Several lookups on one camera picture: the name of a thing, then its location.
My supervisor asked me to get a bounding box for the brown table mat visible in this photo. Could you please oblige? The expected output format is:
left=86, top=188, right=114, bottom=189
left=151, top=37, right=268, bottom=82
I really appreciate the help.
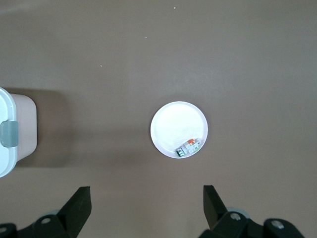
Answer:
left=0, top=0, right=317, bottom=238

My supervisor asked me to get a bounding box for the white circuit breaker orange lever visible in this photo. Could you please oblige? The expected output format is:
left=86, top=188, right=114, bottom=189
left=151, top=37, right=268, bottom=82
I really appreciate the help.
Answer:
left=175, top=138, right=201, bottom=159

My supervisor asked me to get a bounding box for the white lidded storage box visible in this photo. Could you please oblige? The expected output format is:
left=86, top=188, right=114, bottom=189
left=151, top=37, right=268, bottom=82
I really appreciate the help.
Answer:
left=0, top=86, right=38, bottom=178

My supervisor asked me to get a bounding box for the pink round plate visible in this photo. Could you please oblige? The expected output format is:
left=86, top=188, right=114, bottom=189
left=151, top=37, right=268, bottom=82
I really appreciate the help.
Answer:
left=150, top=101, right=209, bottom=159

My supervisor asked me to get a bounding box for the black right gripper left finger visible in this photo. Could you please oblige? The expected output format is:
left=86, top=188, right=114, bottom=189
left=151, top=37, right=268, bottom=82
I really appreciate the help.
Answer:
left=0, top=185, right=93, bottom=238

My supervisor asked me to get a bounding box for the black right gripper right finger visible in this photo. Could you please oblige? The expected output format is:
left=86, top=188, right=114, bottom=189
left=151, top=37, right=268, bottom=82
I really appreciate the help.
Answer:
left=199, top=184, right=305, bottom=238

